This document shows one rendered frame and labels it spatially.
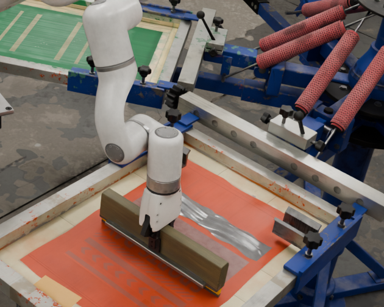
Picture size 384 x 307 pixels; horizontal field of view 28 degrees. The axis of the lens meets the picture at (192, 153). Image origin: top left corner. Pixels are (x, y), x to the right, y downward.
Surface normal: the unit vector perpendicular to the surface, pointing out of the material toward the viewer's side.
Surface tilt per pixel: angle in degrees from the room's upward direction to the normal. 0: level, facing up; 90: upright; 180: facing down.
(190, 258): 90
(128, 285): 0
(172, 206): 86
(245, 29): 0
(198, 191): 0
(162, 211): 85
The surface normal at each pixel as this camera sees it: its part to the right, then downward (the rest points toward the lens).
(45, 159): 0.14, -0.81
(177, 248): -0.61, 0.39
